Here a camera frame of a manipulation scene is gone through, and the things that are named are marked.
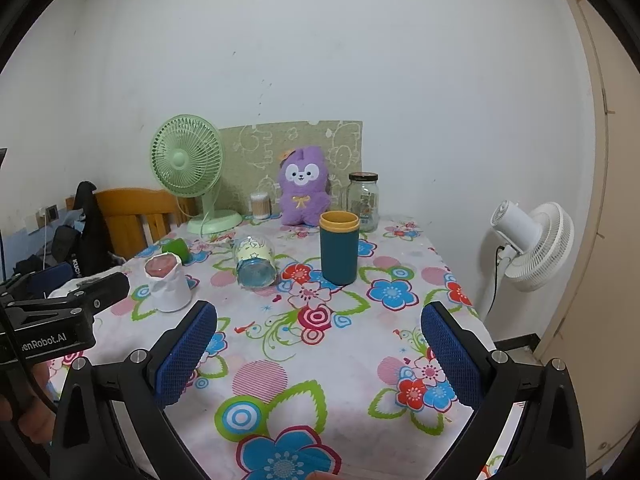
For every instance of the small green cup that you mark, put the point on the small green cup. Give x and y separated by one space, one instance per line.
176 250

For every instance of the black bag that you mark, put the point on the black bag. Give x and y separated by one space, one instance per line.
87 240

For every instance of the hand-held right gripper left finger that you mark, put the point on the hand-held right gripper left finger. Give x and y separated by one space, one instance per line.
186 355

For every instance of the cotton swab container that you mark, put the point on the cotton swab container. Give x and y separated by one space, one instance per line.
260 206

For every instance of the green desk fan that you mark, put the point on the green desk fan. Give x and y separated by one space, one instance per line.
182 160

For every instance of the beige wooden door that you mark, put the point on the beige wooden door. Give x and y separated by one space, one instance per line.
600 210

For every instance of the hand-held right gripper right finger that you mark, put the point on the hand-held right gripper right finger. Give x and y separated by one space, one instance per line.
452 355

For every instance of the purple plush toy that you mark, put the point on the purple plush toy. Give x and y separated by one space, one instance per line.
302 185

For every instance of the white paper cup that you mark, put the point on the white paper cup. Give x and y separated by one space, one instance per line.
169 285

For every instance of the wooden chair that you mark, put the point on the wooden chair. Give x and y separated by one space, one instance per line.
125 215

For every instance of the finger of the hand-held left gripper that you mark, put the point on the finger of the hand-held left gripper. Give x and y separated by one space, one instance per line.
107 287

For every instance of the floral tablecloth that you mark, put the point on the floral tablecloth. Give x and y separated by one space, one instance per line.
320 360

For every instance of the green patterned board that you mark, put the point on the green patterned board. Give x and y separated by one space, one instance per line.
250 150

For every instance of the teal cup with yellow rim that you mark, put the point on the teal cup with yellow rim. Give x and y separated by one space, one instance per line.
339 255

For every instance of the clear glass bottle with label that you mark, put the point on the clear glass bottle with label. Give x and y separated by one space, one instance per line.
256 265

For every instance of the person's left hand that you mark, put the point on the person's left hand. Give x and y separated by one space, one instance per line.
36 410

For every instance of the white standing fan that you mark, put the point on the white standing fan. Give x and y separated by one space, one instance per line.
545 245

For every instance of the glass jar with black lid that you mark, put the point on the glass jar with black lid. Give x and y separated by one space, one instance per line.
363 205

